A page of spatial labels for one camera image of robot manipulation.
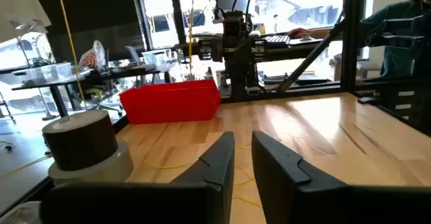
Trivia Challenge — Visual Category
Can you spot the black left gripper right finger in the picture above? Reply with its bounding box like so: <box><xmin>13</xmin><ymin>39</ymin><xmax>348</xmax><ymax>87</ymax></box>
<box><xmin>251</xmin><ymin>130</ymin><xmax>431</xmax><ymax>224</ymax></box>

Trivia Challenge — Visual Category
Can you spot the black office desk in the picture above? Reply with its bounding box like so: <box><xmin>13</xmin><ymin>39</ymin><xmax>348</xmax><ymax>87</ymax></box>
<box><xmin>11</xmin><ymin>65</ymin><xmax>162</xmax><ymax>118</ymax></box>

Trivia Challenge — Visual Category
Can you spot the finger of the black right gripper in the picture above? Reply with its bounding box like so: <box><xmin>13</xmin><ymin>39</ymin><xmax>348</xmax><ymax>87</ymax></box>
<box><xmin>197</xmin><ymin>38</ymin><xmax>213</xmax><ymax>62</ymax></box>
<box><xmin>252</xmin><ymin>38</ymin><xmax>268</xmax><ymax>63</ymax></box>

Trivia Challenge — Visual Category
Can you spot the white desk lamp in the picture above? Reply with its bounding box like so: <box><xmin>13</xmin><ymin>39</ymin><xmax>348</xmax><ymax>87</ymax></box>
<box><xmin>7</xmin><ymin>15</ymin><xmax>51</xmax><ymax>69</ymax></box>

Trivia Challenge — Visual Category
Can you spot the green office chair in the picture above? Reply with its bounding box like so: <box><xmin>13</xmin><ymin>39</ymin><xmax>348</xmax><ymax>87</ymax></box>
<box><xmin>84</xmin><ymin>87</ymin><xmax>125</xmax><ymax>118</ymax></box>

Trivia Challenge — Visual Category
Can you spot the long yellow cord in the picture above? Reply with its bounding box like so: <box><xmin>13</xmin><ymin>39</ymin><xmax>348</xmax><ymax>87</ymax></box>
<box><xmin>140</xmin><ymin>145</ymin><xmax>263</xmax><ymax>209</ymax></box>

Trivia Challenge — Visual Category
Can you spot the computer keyboard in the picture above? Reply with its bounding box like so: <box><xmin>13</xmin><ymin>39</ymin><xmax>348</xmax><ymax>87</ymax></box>
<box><xmin>265</xmin><ymin>34</ymin><xmax>292</xmax><ymax>46</ymax></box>

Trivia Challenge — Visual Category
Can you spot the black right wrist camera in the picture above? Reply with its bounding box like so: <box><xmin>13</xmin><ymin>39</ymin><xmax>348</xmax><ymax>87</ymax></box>
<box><xmin>222</xmin><ymin>10</ymin><xmax>246</xmax><ymax>39</ymax></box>

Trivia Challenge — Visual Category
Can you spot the black metal rig frame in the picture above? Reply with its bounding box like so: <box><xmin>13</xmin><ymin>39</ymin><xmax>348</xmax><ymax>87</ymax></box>
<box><xmin>220</xmin><ymin>0</ymin><xmax>431</xmax><ymax>136</ymax></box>

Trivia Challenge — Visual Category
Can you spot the person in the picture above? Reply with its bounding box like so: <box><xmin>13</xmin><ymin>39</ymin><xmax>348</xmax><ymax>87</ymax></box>
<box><xmin>288</xmin><ymin>0</ymin><xmax>431</xmax><ymax>80</ymax></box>

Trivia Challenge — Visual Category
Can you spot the black standing desk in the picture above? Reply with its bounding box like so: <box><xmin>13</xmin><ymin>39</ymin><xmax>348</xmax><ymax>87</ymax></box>
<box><xmin>262</xmin><ymin>37</ymin><xmax>344</xmax><ymax>63</ymax></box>

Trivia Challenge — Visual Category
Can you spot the black tape roll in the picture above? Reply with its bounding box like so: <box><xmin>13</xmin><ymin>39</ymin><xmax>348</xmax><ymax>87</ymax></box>
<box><xmin>42</xmin><ymin>109</ymin><xmax>119</xmax><ymax>172</ymax></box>

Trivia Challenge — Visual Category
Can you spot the clear storage box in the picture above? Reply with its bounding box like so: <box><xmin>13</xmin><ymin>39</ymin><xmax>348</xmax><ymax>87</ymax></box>
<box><xmin>141</xmin><ymin>48</ymin><xmax>173</xmax><ymax>67</ymax></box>
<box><xmin>20</xmin><ymin>61</ymin><xmax>73</xmax><ymax>83</ymax></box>

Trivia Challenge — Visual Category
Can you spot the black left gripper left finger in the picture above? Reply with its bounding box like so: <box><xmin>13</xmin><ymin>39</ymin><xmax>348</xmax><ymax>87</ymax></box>
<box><xmin>39</xmin><ymin>131</ymin><xmax>236</xmax><ymax>224</ymax></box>

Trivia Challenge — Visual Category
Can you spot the thin yellow hanging cable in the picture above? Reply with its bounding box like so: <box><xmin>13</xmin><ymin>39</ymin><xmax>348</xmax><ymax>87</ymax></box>
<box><xmin>54</xmin><ymin>0</ymin><xmax>88</xmax><ymax>111</ymax></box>

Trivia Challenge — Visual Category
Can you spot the red plastic bin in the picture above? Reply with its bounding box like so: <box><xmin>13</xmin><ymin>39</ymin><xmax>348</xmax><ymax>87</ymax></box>
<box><xmin>119</xmin><ymin>79</ymin><xmax>222</xmax><ymax>125</ymax></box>

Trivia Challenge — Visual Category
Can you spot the white plastic bag red swirl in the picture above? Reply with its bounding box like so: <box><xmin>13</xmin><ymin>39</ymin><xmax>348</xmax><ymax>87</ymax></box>
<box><xmin>78</xmin><ymin>40</ymin><xmax>107</xmax><ymax>71</ymax></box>

